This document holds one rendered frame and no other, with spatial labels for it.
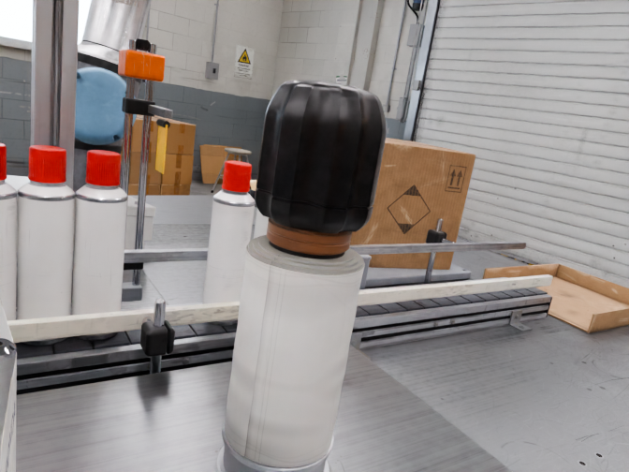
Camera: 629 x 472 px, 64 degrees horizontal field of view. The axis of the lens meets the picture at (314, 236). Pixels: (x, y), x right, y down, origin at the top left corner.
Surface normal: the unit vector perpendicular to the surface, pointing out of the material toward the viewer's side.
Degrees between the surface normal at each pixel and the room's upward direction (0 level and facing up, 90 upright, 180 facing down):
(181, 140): 90
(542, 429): 0
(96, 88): 94
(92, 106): 94
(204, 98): 90
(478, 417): 0
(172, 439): 0
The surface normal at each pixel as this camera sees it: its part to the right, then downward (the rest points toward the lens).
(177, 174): 0.67, 0.29
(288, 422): 0.11, 0.23
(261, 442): -0.29, 0.23
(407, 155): 0.35, 0.28
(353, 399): 0.15, -0.96
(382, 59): -0.73, 0.06
